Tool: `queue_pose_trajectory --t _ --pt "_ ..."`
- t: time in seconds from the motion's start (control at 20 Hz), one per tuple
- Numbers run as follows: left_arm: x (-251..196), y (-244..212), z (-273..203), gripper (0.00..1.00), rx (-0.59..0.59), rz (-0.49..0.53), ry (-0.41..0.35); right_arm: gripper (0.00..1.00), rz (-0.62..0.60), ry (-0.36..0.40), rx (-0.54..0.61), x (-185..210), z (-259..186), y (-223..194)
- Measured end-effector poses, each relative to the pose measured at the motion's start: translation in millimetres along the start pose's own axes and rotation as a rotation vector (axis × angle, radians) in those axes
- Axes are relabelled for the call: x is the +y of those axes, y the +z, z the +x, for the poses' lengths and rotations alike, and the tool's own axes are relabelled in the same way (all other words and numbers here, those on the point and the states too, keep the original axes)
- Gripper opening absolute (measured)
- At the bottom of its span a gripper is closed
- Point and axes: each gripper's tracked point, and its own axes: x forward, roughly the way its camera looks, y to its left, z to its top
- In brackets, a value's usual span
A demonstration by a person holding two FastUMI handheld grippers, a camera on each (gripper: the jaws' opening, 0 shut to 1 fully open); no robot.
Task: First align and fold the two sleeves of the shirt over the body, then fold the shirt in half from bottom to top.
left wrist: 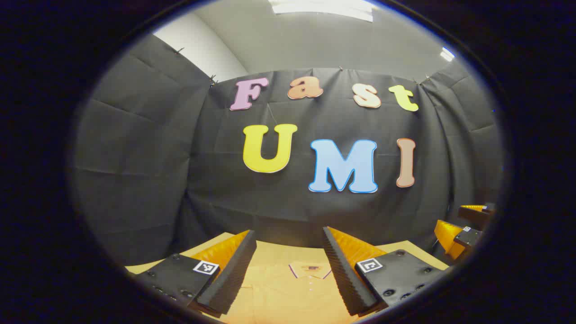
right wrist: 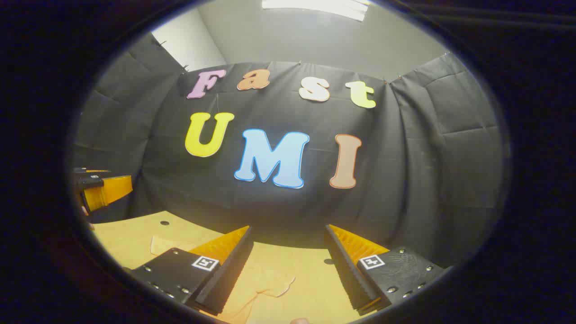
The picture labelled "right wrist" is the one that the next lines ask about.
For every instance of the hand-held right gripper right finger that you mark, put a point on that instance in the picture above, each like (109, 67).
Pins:
(346, 274)

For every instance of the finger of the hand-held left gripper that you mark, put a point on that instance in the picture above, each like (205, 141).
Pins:
(90, 172)
(112, 189)

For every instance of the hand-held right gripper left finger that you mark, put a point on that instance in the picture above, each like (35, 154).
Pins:
(229, 274)

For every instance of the orange T-shirt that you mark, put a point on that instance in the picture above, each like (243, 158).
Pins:
(261, 292)

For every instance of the black backdrop cloth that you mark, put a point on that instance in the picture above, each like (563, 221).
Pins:
(288, 207)

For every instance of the ceiling light panel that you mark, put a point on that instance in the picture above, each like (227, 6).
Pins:
(315, 6)

